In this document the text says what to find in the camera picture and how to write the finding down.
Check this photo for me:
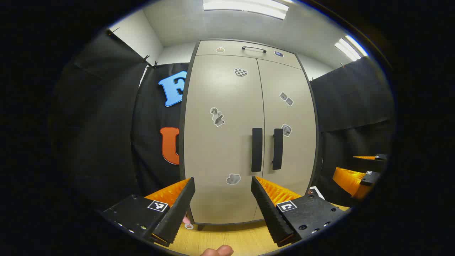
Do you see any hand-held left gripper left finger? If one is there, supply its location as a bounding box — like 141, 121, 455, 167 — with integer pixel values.
101, 177, 196, 247

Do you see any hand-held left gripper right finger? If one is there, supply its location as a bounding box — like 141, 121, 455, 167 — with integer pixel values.
251, 176, 347, 247

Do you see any black door handle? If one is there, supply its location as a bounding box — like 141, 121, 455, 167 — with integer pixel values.
272, 128, 284, 170
251, 128, 263, 172

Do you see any beige double-door shoe cabinet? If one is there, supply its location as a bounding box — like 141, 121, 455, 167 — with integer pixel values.
179, 39, 319, 227

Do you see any beige cabinet door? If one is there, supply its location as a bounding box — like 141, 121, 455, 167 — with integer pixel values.
183, 54, 265, 224
253, 59, 317, 221

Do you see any beige cabinet drawer front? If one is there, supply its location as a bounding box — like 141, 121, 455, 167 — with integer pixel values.
196, 40, 303, 70

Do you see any white printed photo card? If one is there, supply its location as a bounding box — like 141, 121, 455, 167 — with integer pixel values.
309, 186, 326, 200

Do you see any black backdrop cloth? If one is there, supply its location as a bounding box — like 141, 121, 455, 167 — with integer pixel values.
53, 30, 191, 214
309, 56, 395, 208

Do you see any long ceiling light panel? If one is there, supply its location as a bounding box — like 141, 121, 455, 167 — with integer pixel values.
203, 0, 289, 20
334, 34, 368, 62

